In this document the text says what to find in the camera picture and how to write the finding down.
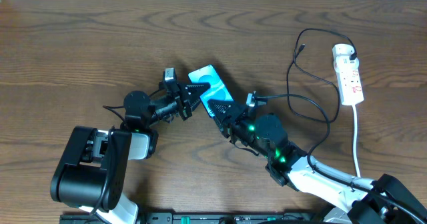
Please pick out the blue smartphone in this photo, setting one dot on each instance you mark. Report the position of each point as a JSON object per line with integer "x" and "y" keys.
{"x": 217, "y": 90}

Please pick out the white usb wall charger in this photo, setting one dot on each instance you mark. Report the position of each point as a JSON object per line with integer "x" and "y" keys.
{"x": 344, "y": 59}

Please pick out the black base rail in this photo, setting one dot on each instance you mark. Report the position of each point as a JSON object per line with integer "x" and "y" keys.
{"x": 192, "y": 218}

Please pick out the white power strip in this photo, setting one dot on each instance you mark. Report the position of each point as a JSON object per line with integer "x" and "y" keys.
{"x": 349, "y": 86}

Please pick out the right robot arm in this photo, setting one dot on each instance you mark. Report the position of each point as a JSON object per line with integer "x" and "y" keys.
{"x": 363, "y": 200}

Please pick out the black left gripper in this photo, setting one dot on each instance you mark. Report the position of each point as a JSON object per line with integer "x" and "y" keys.
{"x": 182, "y": 100}

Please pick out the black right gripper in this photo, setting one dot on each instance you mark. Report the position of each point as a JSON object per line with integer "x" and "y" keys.
{"x": 227, "y": 120}

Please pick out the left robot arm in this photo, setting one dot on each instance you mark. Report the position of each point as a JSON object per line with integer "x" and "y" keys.
{"x": 91, "y": 171}

